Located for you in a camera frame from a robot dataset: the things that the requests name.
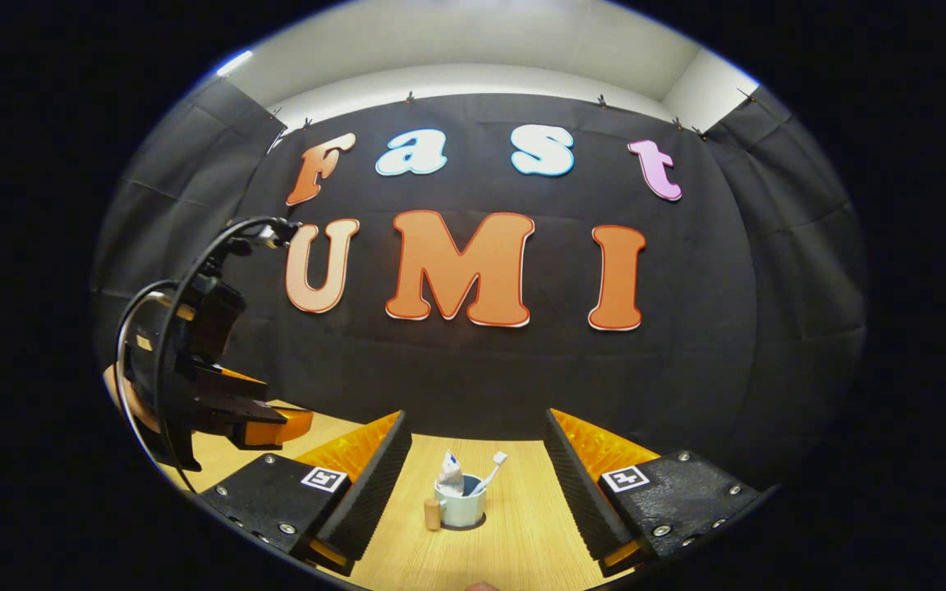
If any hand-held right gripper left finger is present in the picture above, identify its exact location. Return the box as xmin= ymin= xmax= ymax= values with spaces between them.
xmin=196 ymin=410 xmax=408 ymax=577

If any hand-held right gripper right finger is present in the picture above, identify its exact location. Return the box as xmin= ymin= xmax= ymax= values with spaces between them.
xmin=543 ymin=408 xmax=767 ymax=577

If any white toothpaste tube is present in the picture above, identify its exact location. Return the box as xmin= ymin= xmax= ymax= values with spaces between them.
xmin=438 ymin=449 xmax=466 ymax=497

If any grey cup with wooden handle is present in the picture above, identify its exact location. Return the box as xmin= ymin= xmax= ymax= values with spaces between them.
xmin=424 ymin=474 xmax=488 ymax=531

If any white toothbrush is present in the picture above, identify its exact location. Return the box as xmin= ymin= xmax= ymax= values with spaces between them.
xmin=471 ymin=451 xmax=509 ymax=497

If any wooden desktop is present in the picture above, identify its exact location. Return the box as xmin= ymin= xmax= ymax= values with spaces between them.
xmin=157 ymin=401 xmax=646 ymax=591

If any black backdrop cloth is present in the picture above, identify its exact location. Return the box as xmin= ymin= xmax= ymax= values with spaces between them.
xmin=91 ymin=78 xmax=868 ymax=493

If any grey cable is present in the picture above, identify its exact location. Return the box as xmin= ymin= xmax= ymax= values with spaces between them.
xmin=114 ymin=279 xmax=182 ymax=460

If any black cable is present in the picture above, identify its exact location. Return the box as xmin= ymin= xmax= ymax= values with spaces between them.
xmin=153 ymin=215 xmax=297 ymax=493

